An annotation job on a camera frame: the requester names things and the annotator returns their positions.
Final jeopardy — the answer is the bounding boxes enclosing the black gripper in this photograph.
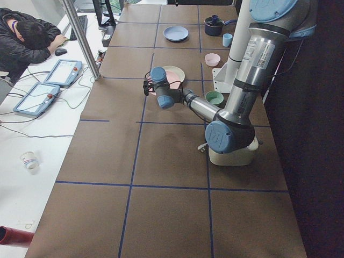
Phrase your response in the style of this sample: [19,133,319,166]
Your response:
[142,80,153,96]

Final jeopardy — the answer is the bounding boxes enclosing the pink plate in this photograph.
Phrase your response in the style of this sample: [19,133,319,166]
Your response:
[144,67,182,96]

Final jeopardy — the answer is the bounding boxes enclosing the blue plate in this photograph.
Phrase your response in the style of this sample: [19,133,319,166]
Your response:
[163,26,189,42]

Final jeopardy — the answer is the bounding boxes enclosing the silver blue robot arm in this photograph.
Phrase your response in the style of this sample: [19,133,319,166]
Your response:
[143,1,318,154]

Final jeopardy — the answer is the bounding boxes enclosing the cream plate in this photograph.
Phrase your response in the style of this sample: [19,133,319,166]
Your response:
[162,66,185,83]

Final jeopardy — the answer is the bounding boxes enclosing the green bowl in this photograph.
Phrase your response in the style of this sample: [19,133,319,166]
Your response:
[205,91,224,106]

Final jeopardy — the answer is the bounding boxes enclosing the pink bowl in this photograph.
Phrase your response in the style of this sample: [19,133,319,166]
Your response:
[204,53,221,67]

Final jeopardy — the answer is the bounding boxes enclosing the upper teach pendant tablet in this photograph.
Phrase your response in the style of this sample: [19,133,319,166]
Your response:
[44,59,83,88]

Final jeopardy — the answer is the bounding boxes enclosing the teach pendant tablet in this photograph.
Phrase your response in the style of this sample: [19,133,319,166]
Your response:
[13,83,60,117]
[44,59,83,88]

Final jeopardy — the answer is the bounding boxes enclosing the dark blue pot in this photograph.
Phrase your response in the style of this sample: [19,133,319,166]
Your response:
[204,15,238,37]

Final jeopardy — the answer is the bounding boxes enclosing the black keyboard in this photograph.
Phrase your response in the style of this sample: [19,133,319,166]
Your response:
[69,15,89,41]

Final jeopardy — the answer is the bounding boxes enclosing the black computer mouse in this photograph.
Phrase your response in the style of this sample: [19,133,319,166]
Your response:
[54,48,68,56]

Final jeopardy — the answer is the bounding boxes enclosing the light blue cup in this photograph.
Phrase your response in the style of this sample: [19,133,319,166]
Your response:
[222,33,233,47]

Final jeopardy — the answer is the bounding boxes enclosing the lower teach pendant tablet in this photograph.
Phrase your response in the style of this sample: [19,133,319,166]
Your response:
[13,83,60,117]

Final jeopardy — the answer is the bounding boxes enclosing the cream toaster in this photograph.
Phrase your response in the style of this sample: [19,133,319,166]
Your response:
[208,137,259,166]

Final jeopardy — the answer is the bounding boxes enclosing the person in black jacket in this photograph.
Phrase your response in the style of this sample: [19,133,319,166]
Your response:
[1,8,67,84]

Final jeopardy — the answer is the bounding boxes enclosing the paper cup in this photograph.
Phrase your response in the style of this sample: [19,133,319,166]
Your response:
[20,151,39,174]

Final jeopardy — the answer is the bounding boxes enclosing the red cylinder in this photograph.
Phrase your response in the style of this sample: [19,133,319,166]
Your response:
[1,226,34,247]

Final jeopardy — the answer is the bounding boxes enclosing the aluminium frame post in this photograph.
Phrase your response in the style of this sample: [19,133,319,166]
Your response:
[62,0,101,81]

